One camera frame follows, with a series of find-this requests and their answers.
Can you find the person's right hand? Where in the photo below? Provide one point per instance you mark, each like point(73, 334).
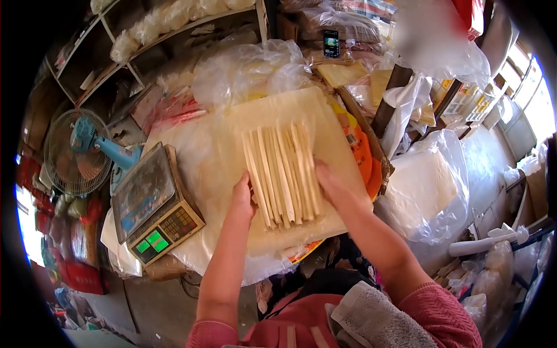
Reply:
point(341, 189)

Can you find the person's left hand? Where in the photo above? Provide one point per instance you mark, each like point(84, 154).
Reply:
point(242, 202)

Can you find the person's right thumb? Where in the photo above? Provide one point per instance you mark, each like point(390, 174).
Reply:
point(322, 170)

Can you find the person's left thumb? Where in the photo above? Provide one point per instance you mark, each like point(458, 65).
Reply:
point(244, 182)

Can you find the row of beige strips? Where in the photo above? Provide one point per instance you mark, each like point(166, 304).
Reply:
point(280, 174)

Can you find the stack of beige sheets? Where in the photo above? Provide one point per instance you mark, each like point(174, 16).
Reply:
point(261, 108)

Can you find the electronic weighing scale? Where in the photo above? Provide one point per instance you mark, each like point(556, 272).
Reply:
point(150, 204)

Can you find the white block in plastic bag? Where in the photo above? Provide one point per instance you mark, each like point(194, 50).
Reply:
point(424, 187)

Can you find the white hanging plastic bag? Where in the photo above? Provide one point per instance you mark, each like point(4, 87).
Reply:
point(407, 108)

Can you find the crumpled clear plastic bag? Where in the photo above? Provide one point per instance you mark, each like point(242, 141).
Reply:
point(248, 69)

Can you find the person's legs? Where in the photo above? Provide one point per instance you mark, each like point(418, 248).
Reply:
point(269, 293)

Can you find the black smartphone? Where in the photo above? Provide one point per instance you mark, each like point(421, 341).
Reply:
point(331, 43)

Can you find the person's body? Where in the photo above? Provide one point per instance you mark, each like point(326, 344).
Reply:
point(313, 322)

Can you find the grey towel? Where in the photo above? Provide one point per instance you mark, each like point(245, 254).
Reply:
point(374, 317)

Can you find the blue electric fan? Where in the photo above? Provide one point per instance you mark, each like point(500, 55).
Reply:
point(82, 148)

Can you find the white shelf with bagged goods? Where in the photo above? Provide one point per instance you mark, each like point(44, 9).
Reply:
point(143, 30)

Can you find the pile of red packets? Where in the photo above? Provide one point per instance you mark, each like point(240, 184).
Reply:
point(74, 261)

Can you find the cardboard box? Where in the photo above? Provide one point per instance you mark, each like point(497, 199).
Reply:
point(536, 191)

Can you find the window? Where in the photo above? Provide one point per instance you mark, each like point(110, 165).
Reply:
point(533, 104)

